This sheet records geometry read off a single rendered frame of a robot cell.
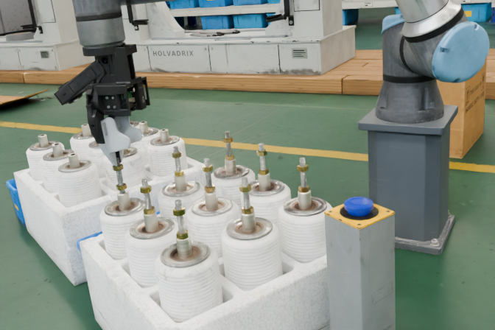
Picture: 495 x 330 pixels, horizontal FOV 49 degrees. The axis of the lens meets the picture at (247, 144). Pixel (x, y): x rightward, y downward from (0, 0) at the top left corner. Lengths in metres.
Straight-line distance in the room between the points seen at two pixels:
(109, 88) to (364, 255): 0.48
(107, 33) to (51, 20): 3.17
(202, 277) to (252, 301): 0.09
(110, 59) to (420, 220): 0.77
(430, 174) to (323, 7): 1.79
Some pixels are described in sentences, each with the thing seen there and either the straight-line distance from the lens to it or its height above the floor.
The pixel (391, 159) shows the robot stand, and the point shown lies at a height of 0.22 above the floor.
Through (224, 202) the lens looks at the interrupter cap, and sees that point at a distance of 0.99.
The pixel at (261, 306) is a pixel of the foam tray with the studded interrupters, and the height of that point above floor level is 0.16.
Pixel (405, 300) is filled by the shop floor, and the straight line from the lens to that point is 1.16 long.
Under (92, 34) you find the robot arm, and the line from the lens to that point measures 0.92.
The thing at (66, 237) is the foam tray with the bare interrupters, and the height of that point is 0.12.
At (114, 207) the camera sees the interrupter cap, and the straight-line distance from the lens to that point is 1.04.
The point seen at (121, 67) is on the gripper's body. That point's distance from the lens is 0.92.
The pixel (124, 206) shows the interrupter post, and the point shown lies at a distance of 1.03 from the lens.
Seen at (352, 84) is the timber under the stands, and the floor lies 0.05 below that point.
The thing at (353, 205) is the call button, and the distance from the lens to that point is 0.77.
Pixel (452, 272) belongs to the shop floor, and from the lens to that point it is 1.26.
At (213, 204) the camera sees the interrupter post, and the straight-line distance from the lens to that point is 0.97.
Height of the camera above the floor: 0.65
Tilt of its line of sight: 18 degrees down
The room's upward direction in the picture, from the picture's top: 5 degrees counter-clockwise
